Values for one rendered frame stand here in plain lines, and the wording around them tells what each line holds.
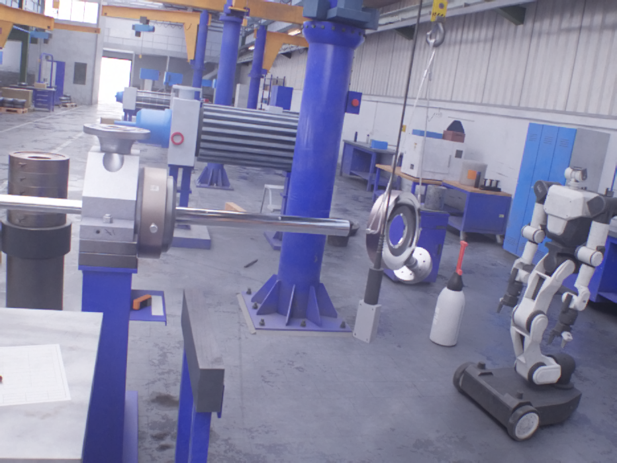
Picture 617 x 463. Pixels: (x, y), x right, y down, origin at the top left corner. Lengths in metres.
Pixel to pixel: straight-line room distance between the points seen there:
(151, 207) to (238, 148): 3.69
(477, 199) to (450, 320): 4.05
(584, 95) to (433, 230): 3.07
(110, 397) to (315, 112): 2.44
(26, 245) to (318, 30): 2.33
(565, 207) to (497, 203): 5.09
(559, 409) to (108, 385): 2.47
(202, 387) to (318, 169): 2.57
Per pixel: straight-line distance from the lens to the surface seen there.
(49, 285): 3.82
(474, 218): 8.15
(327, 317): 4.33
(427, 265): 2.84
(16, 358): 1.62
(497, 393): 3.39
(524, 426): 3.36
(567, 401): 3.60
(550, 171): 7.11
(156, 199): 2.17
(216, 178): 9.44
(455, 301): 4.22
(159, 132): 5.85
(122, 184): 2.12
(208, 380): 1.61
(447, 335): 4.30
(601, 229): 3.18
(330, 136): 3.94
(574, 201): 3.21
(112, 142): 2.23
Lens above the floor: 1.61
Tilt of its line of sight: 12 degrees down
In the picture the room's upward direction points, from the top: 8 degrees clockwise
